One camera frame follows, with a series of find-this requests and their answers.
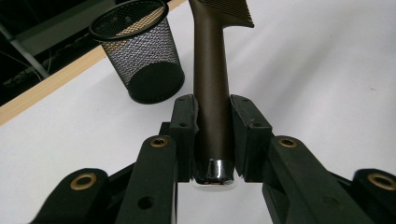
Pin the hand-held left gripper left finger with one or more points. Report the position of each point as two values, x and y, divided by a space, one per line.
184 133

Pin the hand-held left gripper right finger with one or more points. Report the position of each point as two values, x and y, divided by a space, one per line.
249 140

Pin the black mesh pen holder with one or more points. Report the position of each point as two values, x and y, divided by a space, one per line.
146 56

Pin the metal frame desk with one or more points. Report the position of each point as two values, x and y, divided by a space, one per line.
56 29

